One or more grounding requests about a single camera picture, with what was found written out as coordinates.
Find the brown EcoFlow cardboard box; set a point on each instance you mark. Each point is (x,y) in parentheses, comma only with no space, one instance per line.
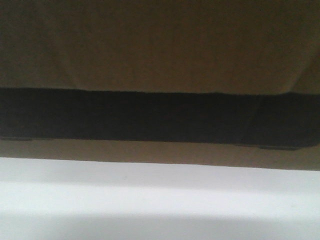
(207,82)

